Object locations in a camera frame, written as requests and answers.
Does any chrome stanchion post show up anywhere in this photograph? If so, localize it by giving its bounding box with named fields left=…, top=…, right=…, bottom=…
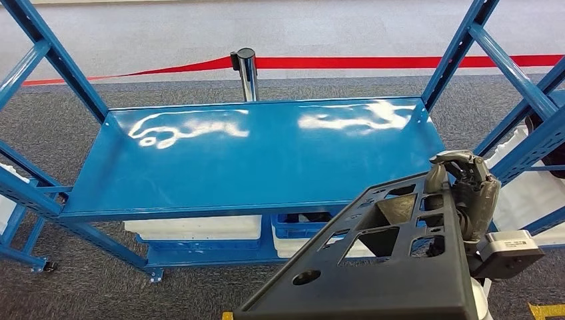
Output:
left=230, top=47, right=259, bottom=103

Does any black plastic part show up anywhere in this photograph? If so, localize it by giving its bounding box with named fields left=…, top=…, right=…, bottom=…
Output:
left=282, top=211, right=332, bottom=225

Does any black plastic crate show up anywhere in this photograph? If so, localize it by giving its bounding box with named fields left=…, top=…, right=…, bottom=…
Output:
left=525, top=115, right=565, bottom=180

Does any black panel part with cutouts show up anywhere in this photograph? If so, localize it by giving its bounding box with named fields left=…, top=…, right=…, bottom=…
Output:
left=233, top=171, right=480, bottom=320

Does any white plastic crate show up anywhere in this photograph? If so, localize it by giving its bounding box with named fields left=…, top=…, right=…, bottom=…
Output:
left=485, top=125, right=565, bottom=246
left=123, top=215, right=263, bottom=241
left=271, top=225, right=376, bottom=259
left=0, top=163, right=29, bottom=235

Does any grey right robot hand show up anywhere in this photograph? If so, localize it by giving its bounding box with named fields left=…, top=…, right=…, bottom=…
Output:
left=423, top=150, right=502, bottom=242

